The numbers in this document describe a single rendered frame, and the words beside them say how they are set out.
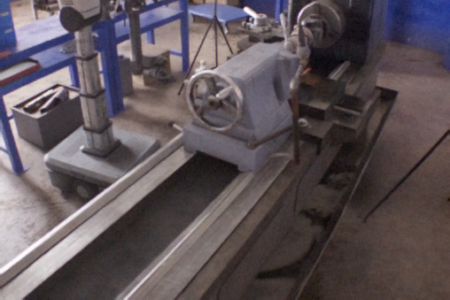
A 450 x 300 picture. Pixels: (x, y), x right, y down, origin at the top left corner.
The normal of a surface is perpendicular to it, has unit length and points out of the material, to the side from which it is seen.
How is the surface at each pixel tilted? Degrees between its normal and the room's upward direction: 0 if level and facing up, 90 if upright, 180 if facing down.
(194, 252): 0
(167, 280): 0
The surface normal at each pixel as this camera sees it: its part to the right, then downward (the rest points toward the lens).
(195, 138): -0.54, 0.41
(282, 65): 0.21, 0.29
